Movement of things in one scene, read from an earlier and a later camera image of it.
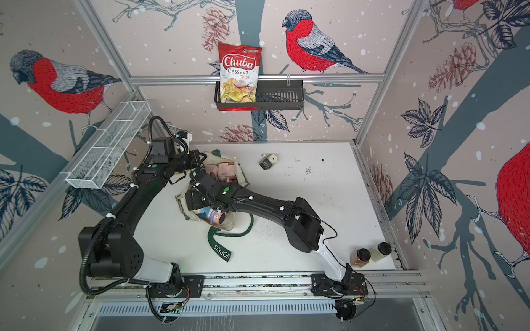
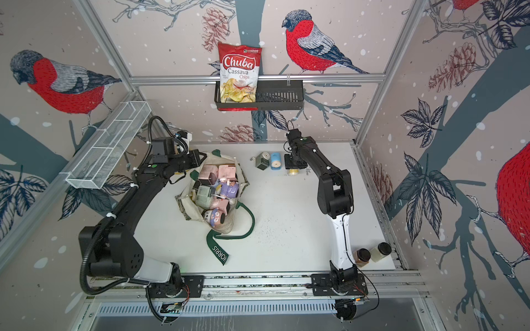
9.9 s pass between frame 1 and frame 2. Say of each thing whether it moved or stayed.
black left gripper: stayed
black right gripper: moved
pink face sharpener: stayed
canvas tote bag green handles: moved
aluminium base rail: stayed
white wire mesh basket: stayed
